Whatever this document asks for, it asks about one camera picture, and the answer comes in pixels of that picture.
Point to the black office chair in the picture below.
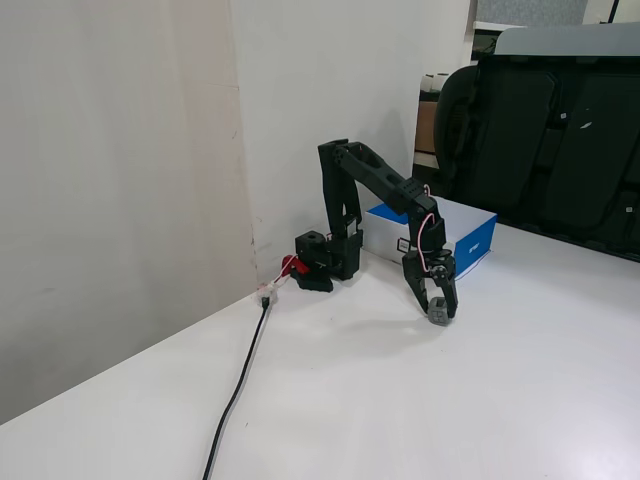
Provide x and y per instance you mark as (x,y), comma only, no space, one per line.
(455,135)

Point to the blue white cardboard box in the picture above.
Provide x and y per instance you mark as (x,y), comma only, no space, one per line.
(475,225)

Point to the gray 3D printed block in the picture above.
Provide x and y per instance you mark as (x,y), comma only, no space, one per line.
(438,312)

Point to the white paper roll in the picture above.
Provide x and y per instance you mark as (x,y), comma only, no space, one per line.
(428,82)
(440,82)

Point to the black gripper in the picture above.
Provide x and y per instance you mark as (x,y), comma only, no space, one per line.
(421,265)

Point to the large black gray seat back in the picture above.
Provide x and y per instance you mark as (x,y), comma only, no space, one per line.
(565,140)

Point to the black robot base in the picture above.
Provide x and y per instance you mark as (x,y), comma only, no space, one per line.
(340,255)

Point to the brown cardboard box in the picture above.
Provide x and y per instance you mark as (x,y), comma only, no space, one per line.
(426,127)

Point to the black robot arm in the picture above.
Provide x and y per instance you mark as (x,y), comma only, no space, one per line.
(375,172)

